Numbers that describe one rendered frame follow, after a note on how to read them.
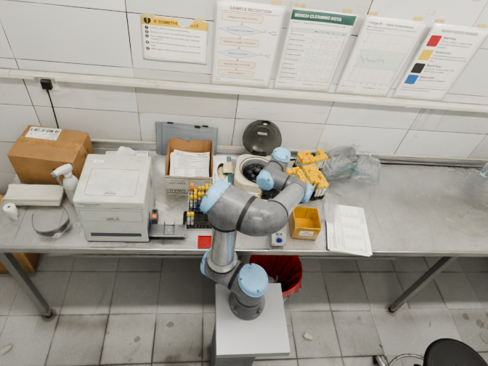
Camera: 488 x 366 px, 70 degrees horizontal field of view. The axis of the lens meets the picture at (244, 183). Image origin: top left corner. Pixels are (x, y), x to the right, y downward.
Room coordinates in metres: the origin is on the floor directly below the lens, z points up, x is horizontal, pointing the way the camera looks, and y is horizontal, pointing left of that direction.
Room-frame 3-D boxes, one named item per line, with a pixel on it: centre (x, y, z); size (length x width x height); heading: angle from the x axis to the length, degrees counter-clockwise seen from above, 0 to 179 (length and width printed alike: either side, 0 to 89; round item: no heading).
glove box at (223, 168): (1.32, 0.12, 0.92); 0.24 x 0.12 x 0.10; 12
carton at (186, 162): (1.30, 0.31, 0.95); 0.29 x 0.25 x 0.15; 12
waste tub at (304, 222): (1.09, -0.34, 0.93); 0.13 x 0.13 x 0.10; 9
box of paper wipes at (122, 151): (1.28, 0.65, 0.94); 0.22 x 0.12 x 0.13; 106
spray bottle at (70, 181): (0.99, 0.81, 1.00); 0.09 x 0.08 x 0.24; 12
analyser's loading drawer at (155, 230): (0.90, 0.33, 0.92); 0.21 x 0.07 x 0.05; 102
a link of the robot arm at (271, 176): (0.97, -0.11, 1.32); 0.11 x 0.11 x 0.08; 69
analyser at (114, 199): (0.95, 0.54, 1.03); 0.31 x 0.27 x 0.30; 102
